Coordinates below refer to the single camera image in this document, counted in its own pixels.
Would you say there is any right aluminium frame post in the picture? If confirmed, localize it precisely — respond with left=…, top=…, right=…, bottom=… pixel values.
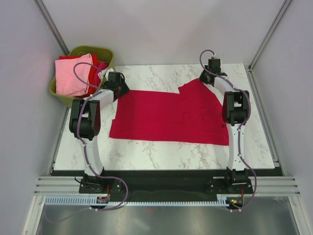
left=247, top=0, right=293, bottom=72

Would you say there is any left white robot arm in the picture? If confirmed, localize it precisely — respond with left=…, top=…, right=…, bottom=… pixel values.
left=69, top=71, right=130, bottom=194

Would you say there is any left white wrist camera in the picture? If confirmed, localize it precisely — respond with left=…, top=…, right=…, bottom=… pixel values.
left=98, top=68, right=114, bottom=80

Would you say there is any light pink folded shirt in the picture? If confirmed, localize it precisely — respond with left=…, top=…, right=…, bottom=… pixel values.
left=55, top=53, right=93, bottom=96

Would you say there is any aluminium extrusion rail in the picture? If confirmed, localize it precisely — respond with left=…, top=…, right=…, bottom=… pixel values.
left=34, top=176, right=80, bottom=196

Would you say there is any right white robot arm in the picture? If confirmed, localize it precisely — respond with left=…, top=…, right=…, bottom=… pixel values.
left=200, top=56, right=251, bottom=193

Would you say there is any crimson red t shirt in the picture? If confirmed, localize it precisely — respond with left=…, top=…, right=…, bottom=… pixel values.
left=109, top=79, right=229, bottom=146

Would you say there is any aluminium frame post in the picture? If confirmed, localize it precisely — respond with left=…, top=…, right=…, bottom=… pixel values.
left=34, top=0, right=69, bottom=55
left=247, top=0, right=293, bottom=72

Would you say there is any magenta shirt in basket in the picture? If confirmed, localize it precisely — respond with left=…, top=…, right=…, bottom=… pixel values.
left=97, top=61, right=108, bottom=73

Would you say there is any red folded shirt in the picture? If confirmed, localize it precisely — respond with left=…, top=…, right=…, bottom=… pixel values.
left=73, top=54, right=98, bottom=97

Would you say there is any left aluminium frame post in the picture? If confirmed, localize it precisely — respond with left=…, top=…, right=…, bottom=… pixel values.
left=34, top=0, right=69, bottom=55

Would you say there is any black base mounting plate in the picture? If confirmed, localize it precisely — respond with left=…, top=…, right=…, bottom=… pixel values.
left=78, top=168, right=252, bottom=203

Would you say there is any white slotted cable duct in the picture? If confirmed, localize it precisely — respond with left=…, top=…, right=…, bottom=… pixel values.
left=45, top=195, right=243, bottom=207

